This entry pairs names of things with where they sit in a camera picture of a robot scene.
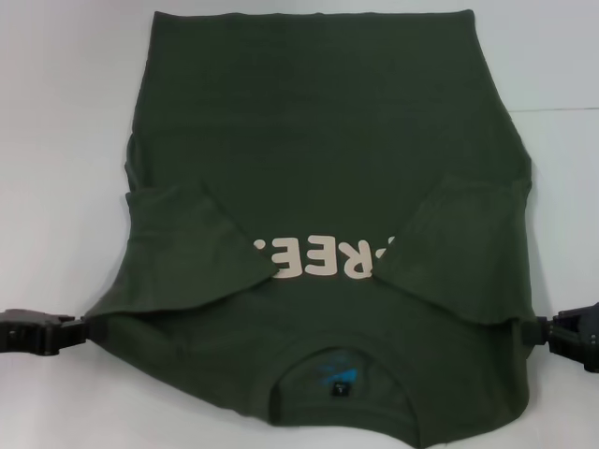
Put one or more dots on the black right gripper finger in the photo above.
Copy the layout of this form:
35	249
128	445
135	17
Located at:
538	333

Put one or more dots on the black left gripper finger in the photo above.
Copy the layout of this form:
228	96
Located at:
86	333

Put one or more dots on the dark green printed t-shirt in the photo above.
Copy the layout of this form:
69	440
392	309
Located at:
304	140

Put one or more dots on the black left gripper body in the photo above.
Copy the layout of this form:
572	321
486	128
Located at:
28	332

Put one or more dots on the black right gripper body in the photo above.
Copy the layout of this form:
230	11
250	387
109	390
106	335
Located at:
580	337

